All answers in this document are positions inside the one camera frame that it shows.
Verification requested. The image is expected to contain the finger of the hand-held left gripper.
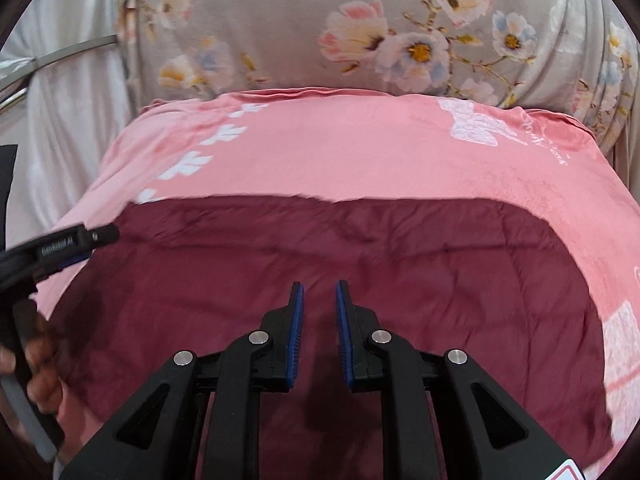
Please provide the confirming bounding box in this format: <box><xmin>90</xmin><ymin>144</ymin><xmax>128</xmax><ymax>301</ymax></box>
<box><xmin>47</xmin><ymin>223</ymin><xmax>121</xmax><ymax>272</ymax></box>

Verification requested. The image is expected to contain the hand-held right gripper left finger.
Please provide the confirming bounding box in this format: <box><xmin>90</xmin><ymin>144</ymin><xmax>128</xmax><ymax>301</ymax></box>
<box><xmin>59</xmin><ymin>281</ymin><xmax>306</xmax><ymax>480</ymax></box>

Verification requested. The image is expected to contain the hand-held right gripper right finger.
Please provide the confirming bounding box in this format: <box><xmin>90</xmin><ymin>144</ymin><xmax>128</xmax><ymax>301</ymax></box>
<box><xmin>334</xmin><ymin>280</ymin><xmax>587</xmax><ymax>480</ymax></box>

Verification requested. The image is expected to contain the maroon puffer jacket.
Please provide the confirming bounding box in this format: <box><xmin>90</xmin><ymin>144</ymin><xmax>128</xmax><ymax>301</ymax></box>
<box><xmin>47</xmin><ymin>192</ymin><xmax>617</xmax><ymax>480</ymax></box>

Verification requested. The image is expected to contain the person's left hand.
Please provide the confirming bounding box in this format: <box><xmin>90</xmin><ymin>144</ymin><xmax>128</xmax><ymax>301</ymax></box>
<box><xmin>0</xmin><ymin>310</ymin><xmax>108</xmax><ymax>461</ymax></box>

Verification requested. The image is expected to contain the white sheer curtain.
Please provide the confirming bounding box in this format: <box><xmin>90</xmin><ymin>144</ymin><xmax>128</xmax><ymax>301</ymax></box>
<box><xmin>0</xmin><ymin>0</ymin><xmax>148</xmax><ymax>256</ymax></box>

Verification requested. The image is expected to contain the pink printed blanket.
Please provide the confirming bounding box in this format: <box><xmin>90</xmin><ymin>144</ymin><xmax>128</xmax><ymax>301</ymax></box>
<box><xmin>30</xmin><ymin>86</ymin><xmax>640</xmax><ymax>480</ymax></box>

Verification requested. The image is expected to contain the grey floral quilt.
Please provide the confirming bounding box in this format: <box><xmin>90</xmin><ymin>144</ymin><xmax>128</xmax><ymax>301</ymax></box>
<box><xmin>116</xmin><ymin>0</ymin><xmax>640</xmax><ymax>158</ymax></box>

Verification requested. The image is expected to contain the beige curtain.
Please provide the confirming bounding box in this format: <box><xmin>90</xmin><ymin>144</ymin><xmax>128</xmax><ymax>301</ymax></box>
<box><xmin>606</xmin><ymin>125</ymin><xmax>640</xmax><ymax>198</ymax></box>

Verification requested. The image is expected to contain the grey strap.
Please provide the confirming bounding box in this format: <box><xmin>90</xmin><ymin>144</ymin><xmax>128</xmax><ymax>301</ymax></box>
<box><xmin>0</xmin><ymin>35</ymin><xmax>119</xmax><ymax>88</ymax></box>

